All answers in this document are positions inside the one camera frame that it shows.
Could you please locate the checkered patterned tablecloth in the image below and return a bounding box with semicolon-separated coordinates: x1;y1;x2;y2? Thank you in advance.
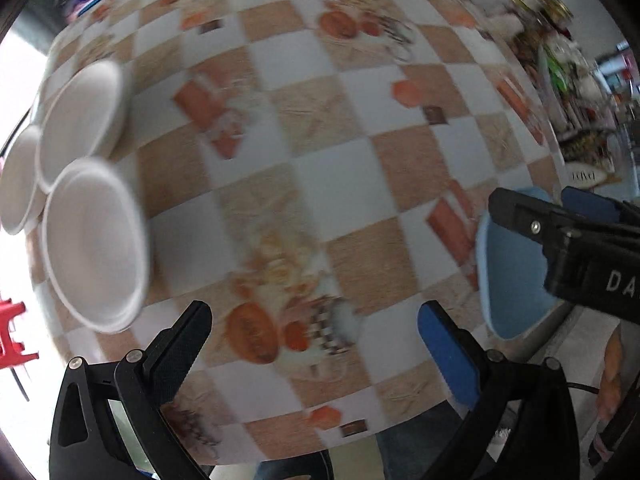
32;0;559;464

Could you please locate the blue plastic plate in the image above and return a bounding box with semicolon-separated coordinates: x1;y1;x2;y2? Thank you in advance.
475;212;558;340

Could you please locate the large white paper bowl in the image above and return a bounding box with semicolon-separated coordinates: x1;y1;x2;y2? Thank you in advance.
42;157;152;334

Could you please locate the cluttered side shelf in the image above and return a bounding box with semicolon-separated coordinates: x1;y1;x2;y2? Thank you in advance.
502;0;639;196

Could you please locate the red plastic stool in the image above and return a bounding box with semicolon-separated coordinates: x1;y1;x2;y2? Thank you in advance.
0;298;40;371

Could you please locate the person's right hand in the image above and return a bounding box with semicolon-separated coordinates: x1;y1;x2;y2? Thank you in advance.
597;328;624;422

